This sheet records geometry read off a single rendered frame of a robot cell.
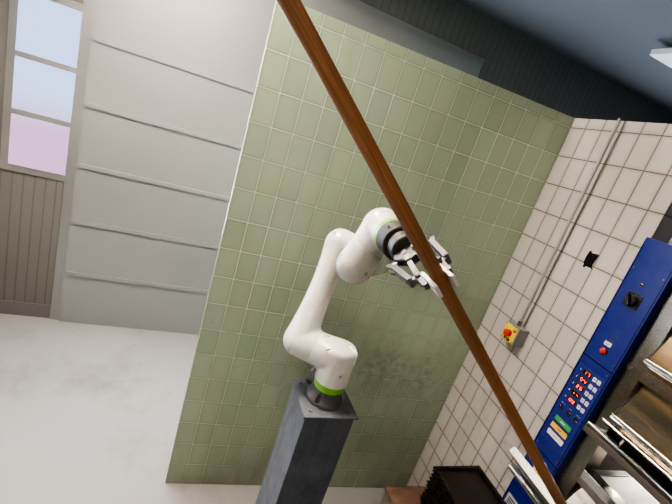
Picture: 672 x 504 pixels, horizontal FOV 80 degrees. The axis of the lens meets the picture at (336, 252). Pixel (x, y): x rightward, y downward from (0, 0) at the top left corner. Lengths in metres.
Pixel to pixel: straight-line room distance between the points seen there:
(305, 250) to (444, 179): 0.80
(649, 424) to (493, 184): 1.23
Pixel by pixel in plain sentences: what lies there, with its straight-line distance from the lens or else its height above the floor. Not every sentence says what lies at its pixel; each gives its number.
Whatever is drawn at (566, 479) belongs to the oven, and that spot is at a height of 1.08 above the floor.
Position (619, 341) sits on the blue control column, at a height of 1.73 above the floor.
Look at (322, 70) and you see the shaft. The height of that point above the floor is 2.25.
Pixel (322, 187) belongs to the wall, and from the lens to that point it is 1.94.
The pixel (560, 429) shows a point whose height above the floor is 1.25.
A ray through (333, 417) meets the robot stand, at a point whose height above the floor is 1.20.
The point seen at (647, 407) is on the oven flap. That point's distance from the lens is 2.00.
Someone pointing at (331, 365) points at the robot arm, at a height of 1.38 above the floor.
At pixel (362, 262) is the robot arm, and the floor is 1.87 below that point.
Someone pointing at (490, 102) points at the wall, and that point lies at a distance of 2.22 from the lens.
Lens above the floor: 2.17
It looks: 16 degrees down
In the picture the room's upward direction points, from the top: 18 degrees clockwise
